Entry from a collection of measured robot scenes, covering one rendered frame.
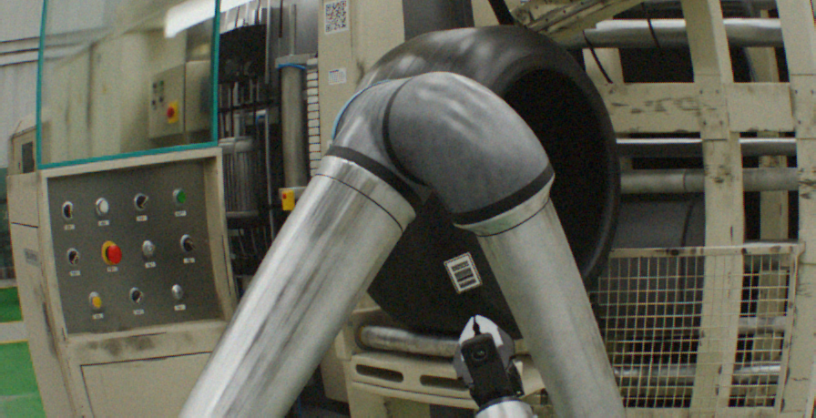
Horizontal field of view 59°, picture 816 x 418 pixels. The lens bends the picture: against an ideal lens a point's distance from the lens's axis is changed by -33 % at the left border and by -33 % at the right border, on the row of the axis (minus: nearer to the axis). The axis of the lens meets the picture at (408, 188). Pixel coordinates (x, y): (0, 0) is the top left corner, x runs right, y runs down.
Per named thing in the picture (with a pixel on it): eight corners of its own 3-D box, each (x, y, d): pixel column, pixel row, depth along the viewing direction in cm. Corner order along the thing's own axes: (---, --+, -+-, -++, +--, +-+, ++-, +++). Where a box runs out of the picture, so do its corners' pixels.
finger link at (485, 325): (484, 334, 149) (494, 373, 142) (472, 312, 145) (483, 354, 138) (504, 326, 148) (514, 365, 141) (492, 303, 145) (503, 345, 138)
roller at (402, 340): (356, 323, 186) (374, 324, 189) (355, 345, 186) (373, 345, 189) (501, 337, 161) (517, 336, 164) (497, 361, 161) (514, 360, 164)
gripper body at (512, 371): (474, 388, 143) (486, 438, 134) (455, 361, 138) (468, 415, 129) (521, 369, 142) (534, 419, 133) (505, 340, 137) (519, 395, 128)
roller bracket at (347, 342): (336, 361, 185) (330, 313, 185) (478, 326, 213) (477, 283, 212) (348, 362, 183) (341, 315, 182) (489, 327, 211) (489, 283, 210)
